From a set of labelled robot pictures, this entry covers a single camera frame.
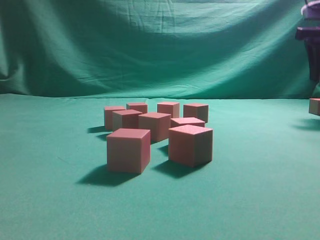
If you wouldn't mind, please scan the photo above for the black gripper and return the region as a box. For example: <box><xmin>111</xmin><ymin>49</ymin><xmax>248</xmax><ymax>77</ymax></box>
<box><xmin>295</xmin><ymin>19</ymin><xmax>320</xmax><ymax>81</ymax></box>

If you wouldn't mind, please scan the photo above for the placed pink cube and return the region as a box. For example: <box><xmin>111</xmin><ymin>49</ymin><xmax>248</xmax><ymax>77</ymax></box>
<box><xmin>157</xmin><ymin>101</ymin><xmax>180</xmax><ymax>118</ymax></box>
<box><xmin>183</xmin><ymin>103</ymin><xmax>209</xmax><ymax>123</ymax></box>
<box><xmin>126</xmin><ymin>102</ymin><xmax>148</xmax><ymax>114</ymax></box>
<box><xmin>112</xmin><ymin>109</ymin><xmax>142</xmax><ymax>131</ymax></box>
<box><xmin>168</xmin><ymin>124</ymin><xmax>214</xmax><ymax>168</ymax></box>
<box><xmin>104</xmin><ymin>106</ymin><xmax>125</xmax><ymax>131</ymax></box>

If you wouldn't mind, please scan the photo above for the green cloth backdrop and cover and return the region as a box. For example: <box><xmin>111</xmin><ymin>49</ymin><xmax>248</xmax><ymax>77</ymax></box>
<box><xmin>0</xmin><ymin>0</ymin><xmax>320</xmax><ymax>240</ymax></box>

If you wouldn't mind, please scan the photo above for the purple wrist camera housing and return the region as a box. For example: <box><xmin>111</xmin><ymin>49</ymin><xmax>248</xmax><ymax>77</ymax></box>
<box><xmin>300</xmin><ymin>0</ymin><xmax>320</xmax><ymax>20</ymax></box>

